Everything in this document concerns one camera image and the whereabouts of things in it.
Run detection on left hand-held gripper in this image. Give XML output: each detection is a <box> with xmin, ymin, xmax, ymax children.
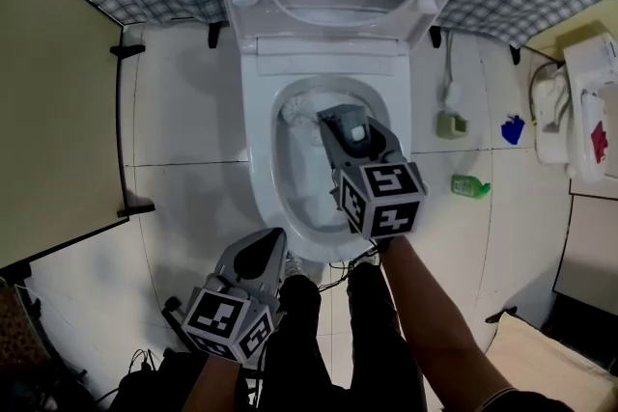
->
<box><xmin>181</xmin><ymin>227</ymin><xmax>290</xmax><ymax>364</ymax></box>

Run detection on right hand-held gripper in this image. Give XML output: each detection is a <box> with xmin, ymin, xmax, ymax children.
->
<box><xmin>317</xmin><ymin>103</ymin><xmax>430</xmax><ymax>241</ymax></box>

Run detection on white toilet brush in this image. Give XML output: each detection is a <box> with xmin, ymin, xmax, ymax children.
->
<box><xmin>280</xmin><ymin>95</ymin><xmax>323</xmax><ymax>127</ymax></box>

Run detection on white toilet bowl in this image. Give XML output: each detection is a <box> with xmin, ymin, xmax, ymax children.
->
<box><xmin>239</xmin><ymin>36</ymin><xmax>412</xmax><ymax>262</ymax></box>

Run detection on person's left forearm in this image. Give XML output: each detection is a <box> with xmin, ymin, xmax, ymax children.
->
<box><xmin>181</xmin><ymin>351</ymin><xmax>242</xmax><ymax>412</ymax></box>

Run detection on person's right forearm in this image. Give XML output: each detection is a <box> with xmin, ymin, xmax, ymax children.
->
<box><xmin>379</xmin><ymin>234</ymin><xmax>520</xmax><ymax>406</ymax></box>

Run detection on green brush holder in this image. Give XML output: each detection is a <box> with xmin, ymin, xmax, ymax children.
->
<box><xmin>436</xmin><ymin>109</ymin><xmax>469</xmax><ymax>141</ymax></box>

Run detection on green plastic bottle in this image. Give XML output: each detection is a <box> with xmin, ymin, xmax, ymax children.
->
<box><xmin>450</xmin><ymin>174</ymin><xmax>492</xmax><ymax>200</ymax></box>

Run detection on blue plastic scrap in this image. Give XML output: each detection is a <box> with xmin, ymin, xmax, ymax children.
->
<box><xmin>500</xmin><ymin>113</ymin><xmax>526</xmax><ymax>147</ymax></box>

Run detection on person's black trouser legs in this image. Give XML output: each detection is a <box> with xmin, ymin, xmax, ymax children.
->
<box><xmin>258</xmin><ymin>261</ymin><xmax>429</xmax><ymax>412</ymax></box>

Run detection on white appliance unit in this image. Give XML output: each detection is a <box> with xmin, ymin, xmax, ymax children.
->
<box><xmin>529</xmin><ymin>61</ymin><xmax>576</xmax><ymax>166</ymax></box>

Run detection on beige panel board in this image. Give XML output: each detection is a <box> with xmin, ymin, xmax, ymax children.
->
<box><xmin>551</xmin><ymin>192</ymin><xmax>618</xmax><ymax>319</ymax></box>

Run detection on white box with red label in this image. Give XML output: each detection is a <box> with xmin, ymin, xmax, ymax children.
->
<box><xmin>562</xmin><ymin>32</ymin><xmax>618</xmax><ymax>183</ymax></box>

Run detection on beige floor mat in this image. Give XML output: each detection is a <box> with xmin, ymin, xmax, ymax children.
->
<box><xmin>484</xmin><ymin>311</ymin><xmax>618</xmax><ymax>412</ymax></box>

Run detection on yellow partition panel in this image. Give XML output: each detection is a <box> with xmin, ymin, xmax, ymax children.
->
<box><xmin>0</xmin><ymin>0</ymin><xmax>131</xmax><ymax>272</ymax></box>

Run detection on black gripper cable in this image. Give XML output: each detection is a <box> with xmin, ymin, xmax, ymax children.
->
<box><xmin>317</xmin><ymin>245</ymin><xmax>383</xmax><ymax>293</ymax></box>

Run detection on black partition bracket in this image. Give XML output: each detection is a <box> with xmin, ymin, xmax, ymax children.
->
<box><xmin>117</xmin><ymin>202</ymin><xmax>156</xmax><ymax>218</ymax></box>
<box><xmin>109</xmin><ymin>43</ymin><xmax>147</xmax><ymax>59</ymax></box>

